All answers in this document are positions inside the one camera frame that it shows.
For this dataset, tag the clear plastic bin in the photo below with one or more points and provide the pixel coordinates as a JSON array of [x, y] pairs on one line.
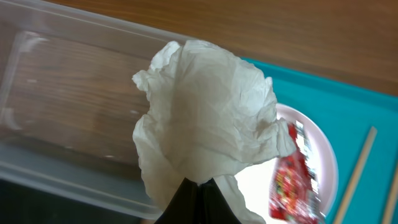
[[69, 105]]

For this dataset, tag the teal serving tray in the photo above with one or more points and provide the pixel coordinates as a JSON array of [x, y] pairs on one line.
[[346, 113]]

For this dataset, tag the black tray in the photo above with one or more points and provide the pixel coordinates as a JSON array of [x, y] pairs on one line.
[[24, 205]]

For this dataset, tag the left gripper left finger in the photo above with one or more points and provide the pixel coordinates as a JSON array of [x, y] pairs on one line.
[[182, 208]]

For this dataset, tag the right wooden chopstick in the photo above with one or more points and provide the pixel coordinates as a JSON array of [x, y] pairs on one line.
[[391, 203]]

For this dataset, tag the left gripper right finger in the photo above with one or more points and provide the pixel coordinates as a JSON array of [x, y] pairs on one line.
[[212, 207]]

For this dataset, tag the white napkin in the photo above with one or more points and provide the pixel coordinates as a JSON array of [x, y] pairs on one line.
[[211, 115]]

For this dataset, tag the pink plate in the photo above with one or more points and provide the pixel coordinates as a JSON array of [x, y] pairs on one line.
[[254, 181]]

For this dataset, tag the red snack wrapper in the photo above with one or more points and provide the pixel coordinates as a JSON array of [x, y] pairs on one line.
[[294, 193]]

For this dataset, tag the left wooden chopstick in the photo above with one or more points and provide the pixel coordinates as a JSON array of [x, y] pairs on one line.
[[355, 177]]

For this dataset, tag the wooden chopstick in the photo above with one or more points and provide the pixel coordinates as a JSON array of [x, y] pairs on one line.
[[391, 203], [355, 177]]

